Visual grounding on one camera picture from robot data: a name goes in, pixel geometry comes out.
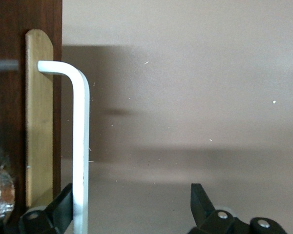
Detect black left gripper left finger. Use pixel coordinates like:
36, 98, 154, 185
19, 183, 73, 234

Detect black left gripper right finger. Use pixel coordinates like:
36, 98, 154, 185
188, 184, 287, 234

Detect white metal drawer handle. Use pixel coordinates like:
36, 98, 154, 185
37, 60, 90, 234

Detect light wooden handle backing strip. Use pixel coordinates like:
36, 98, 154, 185
25, 29, 54, 207

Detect wooden drawer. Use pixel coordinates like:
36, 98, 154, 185
0, 0, 63, 234

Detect brown table cover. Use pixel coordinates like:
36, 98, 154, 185
61, 0, 293, 234

